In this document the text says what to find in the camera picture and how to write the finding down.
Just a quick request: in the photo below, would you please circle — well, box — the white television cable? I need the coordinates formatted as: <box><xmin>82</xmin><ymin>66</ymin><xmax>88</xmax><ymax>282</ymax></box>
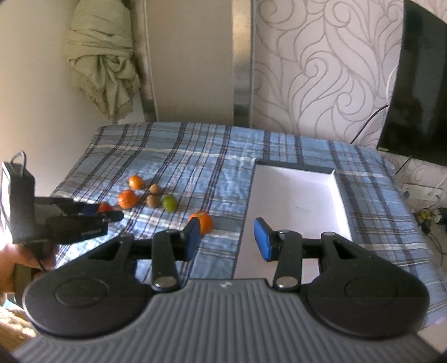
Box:
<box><xmin>386</xmin><ymin>66</ymin><xmax>399</xmax><ymax>105</ymax></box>

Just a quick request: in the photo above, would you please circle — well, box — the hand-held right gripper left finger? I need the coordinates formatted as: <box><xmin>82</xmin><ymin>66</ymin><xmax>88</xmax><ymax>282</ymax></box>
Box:
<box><xmin>85</xmin><ymin>220</ymin><xmax>202</xmax><ymax>292</ymax></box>

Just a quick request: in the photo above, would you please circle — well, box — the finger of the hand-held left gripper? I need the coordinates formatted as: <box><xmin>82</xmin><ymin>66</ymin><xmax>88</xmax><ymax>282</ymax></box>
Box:
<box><xmin>34</xmin><ymin>196</ymin><xmax>105</xmax><ymax>218</ymax></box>
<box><xmin>45</xmin><ymin>210</ymin><xmax>124</xmax><ymax>245</ymax></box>

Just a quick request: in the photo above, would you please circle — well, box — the person's left hand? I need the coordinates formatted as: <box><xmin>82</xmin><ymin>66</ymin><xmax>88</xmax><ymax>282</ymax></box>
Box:
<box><xmin>0</xmin><ymin>242</ymin><xmax>59</xmax><ymax>301</ymax></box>

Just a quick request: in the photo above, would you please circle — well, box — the grey box with white interior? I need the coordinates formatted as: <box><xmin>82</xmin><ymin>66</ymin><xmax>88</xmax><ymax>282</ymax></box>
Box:
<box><xmin>235</xmin><ymin>158</ymin><xmax>354</xmax><ymax>281</ymax></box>

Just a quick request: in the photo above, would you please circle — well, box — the tangerine with green stem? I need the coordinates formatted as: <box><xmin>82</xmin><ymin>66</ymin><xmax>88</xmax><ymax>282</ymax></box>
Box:
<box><xmin>189</xmin><ymin>210</ymin><xmax>213</xmax><ymax>235</ymax></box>

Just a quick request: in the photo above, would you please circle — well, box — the large dark orange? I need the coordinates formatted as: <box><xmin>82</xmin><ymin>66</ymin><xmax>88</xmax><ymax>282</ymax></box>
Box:
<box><xmin>118</xmin><ymin>190</ymin><xmax>138</xmax><ymax>209</ymax></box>

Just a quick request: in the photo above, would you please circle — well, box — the white power strip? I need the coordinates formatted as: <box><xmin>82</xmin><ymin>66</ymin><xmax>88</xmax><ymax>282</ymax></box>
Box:
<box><xmin>401</xmin><ymin>184</ymin><xmax>445</xmax><ymax>202</ymax></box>

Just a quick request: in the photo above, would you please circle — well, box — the beige tied curtain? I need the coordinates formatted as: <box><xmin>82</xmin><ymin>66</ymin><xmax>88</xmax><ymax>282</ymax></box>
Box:
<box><xmin>63</xmin><ymin>0</ymin><xmax>141</xmax><ymax>123</ymax></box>

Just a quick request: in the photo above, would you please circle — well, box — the black television cable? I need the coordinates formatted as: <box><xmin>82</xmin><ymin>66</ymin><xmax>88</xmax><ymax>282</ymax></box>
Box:
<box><xmin>350</xmin><ymin>104</ymin><xmax>389</xmax><ymax>144</ymax></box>

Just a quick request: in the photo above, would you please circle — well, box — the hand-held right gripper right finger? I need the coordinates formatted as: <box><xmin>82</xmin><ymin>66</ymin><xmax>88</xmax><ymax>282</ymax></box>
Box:
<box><xmin>254</xmin><ymin>217</ymin><xmax>369</xmax><ymax>293</ymax></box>

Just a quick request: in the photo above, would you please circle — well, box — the silver wall trim strip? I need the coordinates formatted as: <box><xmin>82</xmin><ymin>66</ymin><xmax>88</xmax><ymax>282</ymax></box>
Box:
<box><xmin>130</xmin><ymin>0</ymin><xmax>158</xmax><ymax>123</ymax></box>
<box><xmin>232</xmin><ymin>0</ymin><xmax>253</xmax><ymax>127</ymax></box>

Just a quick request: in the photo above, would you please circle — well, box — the blue plaid blanket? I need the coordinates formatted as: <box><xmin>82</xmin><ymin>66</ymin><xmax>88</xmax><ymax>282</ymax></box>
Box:
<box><xmin>51</xmin><ymin>122</ymin><xmax>429</xmax><ymax>329</ymax></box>

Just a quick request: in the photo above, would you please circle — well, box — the beige fuzzy rug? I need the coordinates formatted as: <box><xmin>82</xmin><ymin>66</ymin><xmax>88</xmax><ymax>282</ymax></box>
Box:
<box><xmin>0</xmin><ymin>304</ymin><xmax>37</xmax><ymax>354</ymax></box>

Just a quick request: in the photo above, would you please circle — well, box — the black flat television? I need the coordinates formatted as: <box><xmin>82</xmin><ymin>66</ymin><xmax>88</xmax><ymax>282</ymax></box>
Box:
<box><xmin>376</xmin><ymin>0</ymin><xmax>447</xmax><ymax>167</ymax></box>

